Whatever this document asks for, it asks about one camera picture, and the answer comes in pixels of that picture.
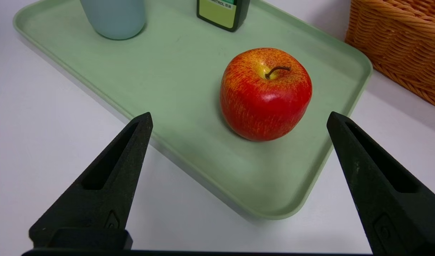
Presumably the orange wicker basket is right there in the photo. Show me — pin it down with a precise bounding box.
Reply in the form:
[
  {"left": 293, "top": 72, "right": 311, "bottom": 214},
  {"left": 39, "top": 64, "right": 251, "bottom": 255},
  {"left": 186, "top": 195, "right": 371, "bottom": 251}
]
[{"left": 345, "top": 0, "right": 435, "bottom": 111}]

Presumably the light green plastic tray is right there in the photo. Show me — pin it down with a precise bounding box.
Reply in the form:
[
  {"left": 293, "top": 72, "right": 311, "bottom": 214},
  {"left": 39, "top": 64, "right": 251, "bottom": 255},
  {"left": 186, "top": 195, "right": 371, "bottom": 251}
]
[{"left": 13, "top": 0, "right": 373, "bottom": 220}]

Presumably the red apple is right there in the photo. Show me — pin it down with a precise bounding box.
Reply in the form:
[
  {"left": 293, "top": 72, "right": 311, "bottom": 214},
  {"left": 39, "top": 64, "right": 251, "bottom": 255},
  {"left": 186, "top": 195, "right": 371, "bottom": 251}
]
[{"left": 220, "top": 48, "right": 313, "bottom": 142}]

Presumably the black pump bottle green label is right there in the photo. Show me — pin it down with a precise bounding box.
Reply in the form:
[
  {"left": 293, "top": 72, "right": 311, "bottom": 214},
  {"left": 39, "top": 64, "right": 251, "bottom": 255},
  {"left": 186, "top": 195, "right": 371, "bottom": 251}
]
[{"left": 197, "top": 0, "right": 250, "bottom": 33}]

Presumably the blue plastic cup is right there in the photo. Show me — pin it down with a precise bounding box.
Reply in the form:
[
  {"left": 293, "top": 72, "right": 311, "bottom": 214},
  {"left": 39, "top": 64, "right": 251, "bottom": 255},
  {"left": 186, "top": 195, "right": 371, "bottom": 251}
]
[{"left": 79, "top": 0, "right": 147, "bottom": 40}]

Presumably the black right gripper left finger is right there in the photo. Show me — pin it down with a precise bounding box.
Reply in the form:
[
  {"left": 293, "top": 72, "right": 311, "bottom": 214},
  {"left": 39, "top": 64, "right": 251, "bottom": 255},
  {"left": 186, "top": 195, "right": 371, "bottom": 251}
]
[{"left": 28, "top": 112, "right": 153, "bottom": 250}]

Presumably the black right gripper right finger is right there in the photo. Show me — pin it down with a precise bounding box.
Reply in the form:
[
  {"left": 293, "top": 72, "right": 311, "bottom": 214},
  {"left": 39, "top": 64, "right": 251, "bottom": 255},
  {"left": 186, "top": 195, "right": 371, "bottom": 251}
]
[{"left": 327, "top": 111, "right": 435, "bottom": 256}]

